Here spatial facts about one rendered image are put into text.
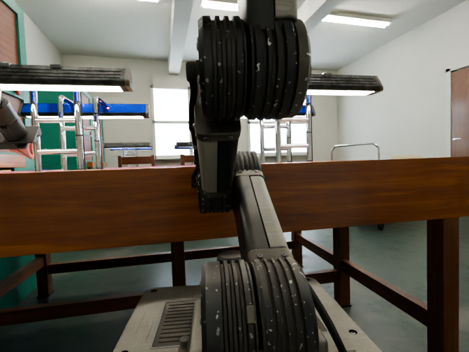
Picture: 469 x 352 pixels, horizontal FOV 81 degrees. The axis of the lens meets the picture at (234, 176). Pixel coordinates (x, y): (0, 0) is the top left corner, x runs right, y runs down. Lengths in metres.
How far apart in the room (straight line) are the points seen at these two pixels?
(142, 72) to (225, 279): 6.13
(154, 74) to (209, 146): 6.00
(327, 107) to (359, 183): 6.60
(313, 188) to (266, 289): 0.50
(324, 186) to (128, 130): 5.55
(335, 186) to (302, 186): 0.10
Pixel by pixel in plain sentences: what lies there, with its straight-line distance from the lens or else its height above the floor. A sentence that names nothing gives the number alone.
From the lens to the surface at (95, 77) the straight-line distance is 1.05.
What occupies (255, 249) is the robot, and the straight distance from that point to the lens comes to 0.36.
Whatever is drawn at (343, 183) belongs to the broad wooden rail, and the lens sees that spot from 0.81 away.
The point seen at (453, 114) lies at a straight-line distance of 5.38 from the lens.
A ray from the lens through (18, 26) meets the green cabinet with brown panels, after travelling 2.32.
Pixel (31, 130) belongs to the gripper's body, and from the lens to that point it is 0.99.
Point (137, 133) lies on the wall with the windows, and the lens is 6.10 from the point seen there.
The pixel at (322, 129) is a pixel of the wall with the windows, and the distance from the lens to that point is 7.23.
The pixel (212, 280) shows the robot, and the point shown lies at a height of 0.65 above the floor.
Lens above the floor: 0.77
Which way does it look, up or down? 3 degrees down
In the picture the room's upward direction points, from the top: 2 degrees counter-clockwise
